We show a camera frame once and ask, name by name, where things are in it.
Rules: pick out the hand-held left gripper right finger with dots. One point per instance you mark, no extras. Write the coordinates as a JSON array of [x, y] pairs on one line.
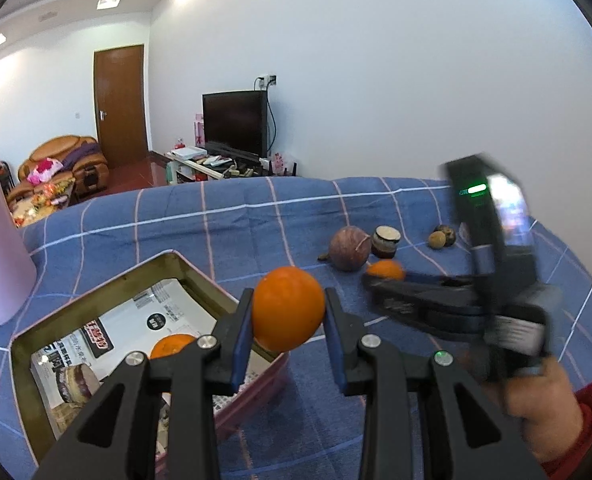
[[337, 360]]

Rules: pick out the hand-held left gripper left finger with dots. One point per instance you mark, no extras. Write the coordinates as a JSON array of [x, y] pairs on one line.
[[241, 345]]

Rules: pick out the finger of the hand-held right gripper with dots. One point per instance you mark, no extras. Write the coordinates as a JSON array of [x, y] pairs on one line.
[[445, 324], [415, 292]]

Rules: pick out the small dark round fruit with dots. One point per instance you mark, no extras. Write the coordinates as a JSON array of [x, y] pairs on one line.
[[450, 236]]

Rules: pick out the orange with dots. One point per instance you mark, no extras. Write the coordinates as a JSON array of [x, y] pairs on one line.
[[386, 270], [171, 346], [288, 307]]

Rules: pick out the pink tin box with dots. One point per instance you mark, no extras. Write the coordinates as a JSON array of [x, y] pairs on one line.
[[261, 385]]

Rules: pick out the small tan round fruit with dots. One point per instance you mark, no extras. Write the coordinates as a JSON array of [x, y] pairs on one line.
[[435, 241]]

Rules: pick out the halved dark fruit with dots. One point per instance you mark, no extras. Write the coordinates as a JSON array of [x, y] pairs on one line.
[[384, 245]]

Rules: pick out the purple round fruit with stem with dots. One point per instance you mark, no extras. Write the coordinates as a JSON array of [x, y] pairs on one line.
[[348, 250]]

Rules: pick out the person's right hand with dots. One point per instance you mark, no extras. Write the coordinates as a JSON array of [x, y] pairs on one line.
[[540, 405]]

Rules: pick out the printed paper lining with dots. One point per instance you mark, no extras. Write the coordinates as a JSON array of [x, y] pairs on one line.
[[126, 320]]

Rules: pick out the blue plaid tablecloth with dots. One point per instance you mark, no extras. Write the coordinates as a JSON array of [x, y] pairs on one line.
[[276, 220]]

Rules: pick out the white television stand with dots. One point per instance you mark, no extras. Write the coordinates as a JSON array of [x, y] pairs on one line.
[[176, 172]]

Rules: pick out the small pink patterned bag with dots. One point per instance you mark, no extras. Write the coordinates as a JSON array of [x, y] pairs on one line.
[[277, 164]]

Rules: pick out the flat white box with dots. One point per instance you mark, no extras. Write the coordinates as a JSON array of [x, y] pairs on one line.
[[191, 152]]

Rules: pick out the pink gift bag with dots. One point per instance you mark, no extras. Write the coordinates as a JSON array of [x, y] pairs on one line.
[[199, 132]]

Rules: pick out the black television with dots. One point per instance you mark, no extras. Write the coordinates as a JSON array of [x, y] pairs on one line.
[[233, 120]]

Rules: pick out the cluttered coffee table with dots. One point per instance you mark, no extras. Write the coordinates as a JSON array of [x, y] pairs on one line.
[[41, 202]]

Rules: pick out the purple blanket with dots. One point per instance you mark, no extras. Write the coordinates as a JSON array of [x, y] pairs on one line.
[[81, 152]]

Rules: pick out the pink electric kettle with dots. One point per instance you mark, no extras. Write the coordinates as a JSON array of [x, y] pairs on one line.
[[1, 240]]

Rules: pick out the pink floral cushion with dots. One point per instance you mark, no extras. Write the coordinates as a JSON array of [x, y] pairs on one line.
[[46, 167]]

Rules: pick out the brown wooden door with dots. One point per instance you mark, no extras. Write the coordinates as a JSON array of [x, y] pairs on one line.
[[121, 105]]

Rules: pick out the brown leather armchair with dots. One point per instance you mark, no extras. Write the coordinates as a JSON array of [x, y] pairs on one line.
[[51, 147]]

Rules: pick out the dark suitcase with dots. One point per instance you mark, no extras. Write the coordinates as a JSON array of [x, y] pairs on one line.
[[2, 175]]

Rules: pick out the wall socket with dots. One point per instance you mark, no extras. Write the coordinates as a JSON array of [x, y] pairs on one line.
[[267, 81]]

